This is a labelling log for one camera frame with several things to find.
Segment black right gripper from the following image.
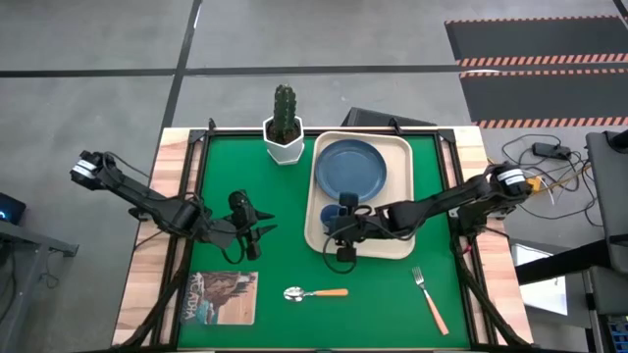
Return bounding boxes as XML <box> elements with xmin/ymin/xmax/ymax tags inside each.
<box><xmin>323</xmin><ymin>191</ymin><xmax>382</xmax><ymax>263</ymax></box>

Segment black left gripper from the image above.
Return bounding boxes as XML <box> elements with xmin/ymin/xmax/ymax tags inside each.
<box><xmin>228</xmin><ymin>189</ymin><xmax>279</xmax><ymax>262</ymax></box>

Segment light blue ribbed cup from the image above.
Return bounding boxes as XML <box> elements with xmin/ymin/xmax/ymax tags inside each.
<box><xmin>319</xmin><ymin>203</ymin><xmax>348</xmax><ymax>232</ymax></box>

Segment blue round plate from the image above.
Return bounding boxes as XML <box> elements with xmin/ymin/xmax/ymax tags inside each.
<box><xmin>314</xmin><ymin>138</ymin><xmax>389</xmax><ymax>203</ymax></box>

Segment metal spoon orange handle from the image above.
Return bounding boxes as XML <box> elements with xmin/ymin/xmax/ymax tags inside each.
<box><xmin>283</xmin><ymin>285</ymin><xmax>350</xmax><ymax>303</ymax></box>

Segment metal fork orange handle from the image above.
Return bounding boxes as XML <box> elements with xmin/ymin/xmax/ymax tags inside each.
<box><xmin>411</xmin><ymin>266</ymin><xmax>450</xmax><ymax>336</ymax></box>

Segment cream plastic tray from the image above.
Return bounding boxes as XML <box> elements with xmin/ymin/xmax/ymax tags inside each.
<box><xmin>303</xmin><ymin>130</ymin><xmax>417</xmax><ymax>261</ymax></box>

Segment green table mat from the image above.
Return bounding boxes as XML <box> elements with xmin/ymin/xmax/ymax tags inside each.
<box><xmin>177</xmin><ymin>134</ymin><xmax>471</xmax><ymax>350</ymax></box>

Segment white hexagonal plant pot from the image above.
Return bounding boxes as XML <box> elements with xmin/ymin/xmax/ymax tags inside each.
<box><xmin>262</xmin><ymin>115</ymin><xmax>305</xmax><ymax>167</ymax></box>

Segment illustrated Acadia book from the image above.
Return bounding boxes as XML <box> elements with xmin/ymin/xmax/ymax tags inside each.
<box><xmin>180</xmin><ymin>271</ymin><xmax>260</xmax><ymax>327</ymax></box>

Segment green cactus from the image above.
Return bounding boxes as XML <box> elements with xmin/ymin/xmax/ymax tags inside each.
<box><xmin>272</xmin><ymin>83</ymin><xmax>298</xmax><ymax>141</ymax></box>

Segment white flat panel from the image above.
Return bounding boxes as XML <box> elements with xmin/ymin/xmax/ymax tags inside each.
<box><xmin>509</xmin><ymin>243</ymin><xmax>569</xmax><ymax>317</ymax></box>

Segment black power adapter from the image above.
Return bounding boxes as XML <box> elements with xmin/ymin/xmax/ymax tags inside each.
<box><xmin>532</xmin><ymin>141</ymin><xmax>572</xmax><ymax>161</ymax></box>

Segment grey side desk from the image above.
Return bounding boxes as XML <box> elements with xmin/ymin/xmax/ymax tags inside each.
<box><xmin>0</xmin><ymin>219</ymin><xmax>79</xmax><ymax>339</ymax></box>

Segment black floor mat striped edges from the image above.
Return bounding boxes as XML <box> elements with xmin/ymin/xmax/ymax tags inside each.
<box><xmin>444</xmin><ymin>15</ymin><xmax>628</xmax><ymax>69</ymax></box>
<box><xmin>458</xmin><ymin>68</ymin><xmax>628</xmax><ymax>129</ymax></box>

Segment black device blue light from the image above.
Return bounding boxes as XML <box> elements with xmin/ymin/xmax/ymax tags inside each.
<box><xmin>0</xmin><ymin>191</ymin><xmax>27</xmax><ymax>226</ymax></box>

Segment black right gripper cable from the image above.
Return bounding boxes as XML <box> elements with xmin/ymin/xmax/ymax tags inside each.
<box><xmin>321</xmin><ymin>233</ymin><xmax>358</xmax><ymax>276</ymax></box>

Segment black metal table frame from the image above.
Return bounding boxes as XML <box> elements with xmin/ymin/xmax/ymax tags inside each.
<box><xmin>117</xmin><ymin>117</ymin><xmax>534</xmax><ymax>353</ymax></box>

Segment tangled floor cables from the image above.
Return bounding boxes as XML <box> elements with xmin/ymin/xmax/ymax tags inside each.
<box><xmin>499</xmin><ymin>132</ymin><xmax>604</xmax><ymax>229</ymax></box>

